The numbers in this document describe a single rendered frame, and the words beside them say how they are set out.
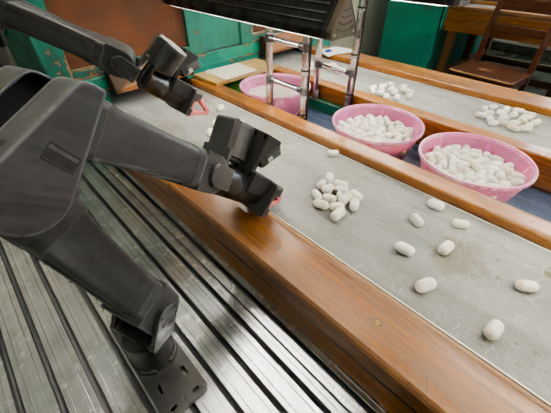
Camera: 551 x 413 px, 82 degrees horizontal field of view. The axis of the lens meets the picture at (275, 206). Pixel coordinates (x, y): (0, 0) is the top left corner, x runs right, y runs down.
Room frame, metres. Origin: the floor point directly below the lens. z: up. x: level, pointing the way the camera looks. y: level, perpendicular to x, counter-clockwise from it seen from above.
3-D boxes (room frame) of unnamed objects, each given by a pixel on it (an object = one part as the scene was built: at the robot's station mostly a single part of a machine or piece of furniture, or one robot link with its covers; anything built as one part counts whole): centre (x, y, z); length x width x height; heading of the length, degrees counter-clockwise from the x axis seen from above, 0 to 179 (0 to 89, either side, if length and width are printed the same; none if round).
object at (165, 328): (0.25, 0.19, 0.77); 0.09 x 0.06 x 0.06; 64
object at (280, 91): (1.20, 0.00, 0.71); 0.22 x 0.22 x 0.06
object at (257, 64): (1.36, 0.15, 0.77); 0.33 x 0.15 x 0.01; 134
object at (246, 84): (1.20, 0.00, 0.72); 0.27 x 0.27 x 0.10
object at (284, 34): (1.63, -0.06, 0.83); 0.30 x 0.06 x 0.07; 134
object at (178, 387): (0.24, 0.19, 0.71); 0.20 x 0.07 x 0.08; 44
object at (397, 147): (0.89, -0.30, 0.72); 0.27 x 0.27 x 0.10
